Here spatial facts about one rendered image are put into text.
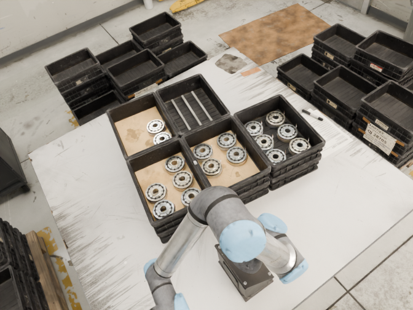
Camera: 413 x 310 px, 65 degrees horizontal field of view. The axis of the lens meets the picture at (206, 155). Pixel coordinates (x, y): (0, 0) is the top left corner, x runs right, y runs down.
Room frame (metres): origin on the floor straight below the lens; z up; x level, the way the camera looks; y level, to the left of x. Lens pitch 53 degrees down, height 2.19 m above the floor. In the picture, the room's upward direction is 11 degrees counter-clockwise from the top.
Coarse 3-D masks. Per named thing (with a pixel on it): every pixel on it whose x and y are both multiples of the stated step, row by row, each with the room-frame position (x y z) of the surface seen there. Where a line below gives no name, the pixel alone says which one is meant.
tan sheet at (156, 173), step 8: (144, 168) 1.02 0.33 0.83; (152, 168) 1.01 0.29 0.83; (160, 168) 1.00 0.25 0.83; (136, 176) 0.98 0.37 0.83; (144, 176) 0.97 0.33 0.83; (152, 176) 0.96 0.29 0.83; (160, 176) 0.95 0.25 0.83; (168, 176) 0.95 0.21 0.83; (192, 176) 0.92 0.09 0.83; (144, 184) 0.92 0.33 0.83; (168, 184) 0.90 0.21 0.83; (144, 192) 0.88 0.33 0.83; (168, 192) 0.85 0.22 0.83; (176, 192) 0.84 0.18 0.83; (168, 200) 0.81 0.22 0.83; (176, 200) 0.80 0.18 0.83; (152, 208) 0.78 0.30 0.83; (176, 208) 0.76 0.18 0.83; (152, 216) 0.74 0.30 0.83
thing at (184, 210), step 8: (168, 144) 1.07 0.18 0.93; (144, 152) 1.05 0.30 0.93; (128, 160) 1.02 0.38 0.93; (192, 160) 0.94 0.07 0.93; (128, 168) 0.97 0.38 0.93; (200, 176) 0.84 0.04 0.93; (136, 184) 0.86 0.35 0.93; (144, 208) 0.73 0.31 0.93; (184, 208) 0.69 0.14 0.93; (168, 216) 0.67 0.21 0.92; (176, 216) 0.67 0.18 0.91; (152, 224) 0.65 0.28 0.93; (160, 224) 0.65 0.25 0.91
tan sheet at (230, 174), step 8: (208, 144) 1.10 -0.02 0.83; (216, 144) 1.09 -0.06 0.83; (192, 152) 1.07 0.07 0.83; (216, 152) 1.04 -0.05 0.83; (224, 152) 1.03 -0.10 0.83; (224, 160) 0.98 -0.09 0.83; (248, 160) 0.95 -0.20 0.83; (224, 168) 0.93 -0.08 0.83; (232, 168) 0.92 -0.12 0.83; (240, 168) 0.91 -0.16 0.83; (248, 168) 0.90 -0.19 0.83; (256, 168) 0.89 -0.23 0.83; (224, 176) 0.88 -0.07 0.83; (232, 176) 0.87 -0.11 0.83; (240, 176) 0.87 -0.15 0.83; (248, 176) 0.86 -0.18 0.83; (216, 184) 0.85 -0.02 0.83; (224, 184) 0.84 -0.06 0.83; (232, 184) 0.83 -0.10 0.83
